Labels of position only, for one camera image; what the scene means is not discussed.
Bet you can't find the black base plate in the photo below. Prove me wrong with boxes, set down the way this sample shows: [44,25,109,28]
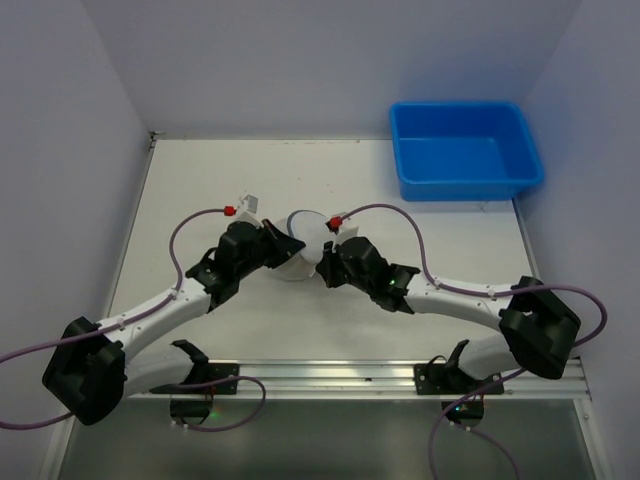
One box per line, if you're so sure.
[413,352,505,396]
[202,363,240,396]

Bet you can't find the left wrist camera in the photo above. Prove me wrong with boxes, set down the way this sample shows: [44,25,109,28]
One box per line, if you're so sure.
[233,195,262,228]

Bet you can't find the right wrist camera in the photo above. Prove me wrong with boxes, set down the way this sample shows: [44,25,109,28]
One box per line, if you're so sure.
[325,215,359,246]

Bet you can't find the blue plastic bin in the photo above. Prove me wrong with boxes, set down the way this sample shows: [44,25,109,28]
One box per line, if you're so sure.
[389,101,544,202]

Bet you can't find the aluminium mounting rail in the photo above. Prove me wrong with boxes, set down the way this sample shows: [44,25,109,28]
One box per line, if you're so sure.
[125,354,590,400]

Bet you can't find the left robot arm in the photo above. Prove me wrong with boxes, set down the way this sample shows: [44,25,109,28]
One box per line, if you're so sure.
[42,220,306,425]

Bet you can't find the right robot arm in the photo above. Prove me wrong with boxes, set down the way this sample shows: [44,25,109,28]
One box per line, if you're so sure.
[316,237,581,381]

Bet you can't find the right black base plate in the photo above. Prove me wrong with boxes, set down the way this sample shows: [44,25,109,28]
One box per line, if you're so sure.
[413,352,505,396]

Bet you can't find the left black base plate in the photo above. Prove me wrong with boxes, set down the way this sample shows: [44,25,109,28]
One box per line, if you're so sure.
[202,363,240,396]

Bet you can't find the white mesh laundry bag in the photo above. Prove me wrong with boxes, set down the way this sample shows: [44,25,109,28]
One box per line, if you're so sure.
[274,210,333,282]

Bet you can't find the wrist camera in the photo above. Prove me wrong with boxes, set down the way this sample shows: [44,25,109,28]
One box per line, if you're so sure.
[233,195,262,228]
[325,215,359,246]

